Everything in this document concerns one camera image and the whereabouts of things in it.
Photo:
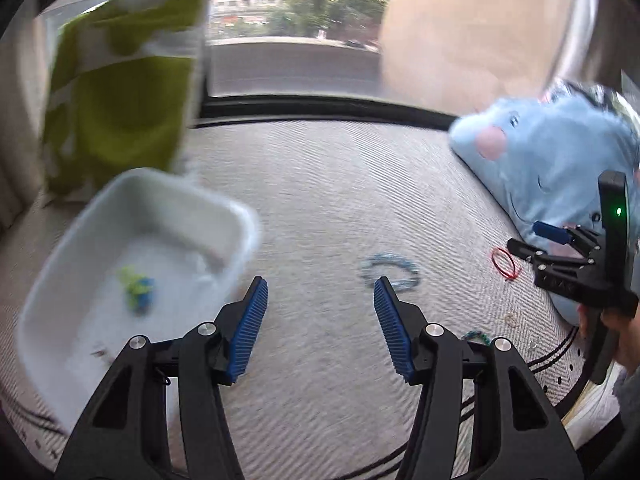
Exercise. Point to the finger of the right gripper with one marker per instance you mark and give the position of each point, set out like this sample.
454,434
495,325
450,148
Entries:
571,240
549,270

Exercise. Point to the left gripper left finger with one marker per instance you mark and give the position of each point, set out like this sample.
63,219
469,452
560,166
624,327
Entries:
122,432

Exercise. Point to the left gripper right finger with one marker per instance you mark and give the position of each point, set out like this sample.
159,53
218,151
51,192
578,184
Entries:
517,433

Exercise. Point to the person right hand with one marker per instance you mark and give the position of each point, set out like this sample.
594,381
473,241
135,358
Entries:
627,353

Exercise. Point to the blue cloud plush pillow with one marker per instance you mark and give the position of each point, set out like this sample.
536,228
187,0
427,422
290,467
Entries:
541,161

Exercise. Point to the green blue toy charm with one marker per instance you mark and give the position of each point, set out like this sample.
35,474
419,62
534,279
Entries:
138,289

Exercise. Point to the white plastic tray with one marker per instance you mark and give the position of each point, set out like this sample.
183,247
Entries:
152,254

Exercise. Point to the beige curtain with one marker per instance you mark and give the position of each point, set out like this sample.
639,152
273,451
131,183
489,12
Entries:
24,79

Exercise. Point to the green white patterned pillow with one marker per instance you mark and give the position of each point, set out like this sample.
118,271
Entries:
124,88

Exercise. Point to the black window frame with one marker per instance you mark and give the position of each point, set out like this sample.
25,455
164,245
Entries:
237,110

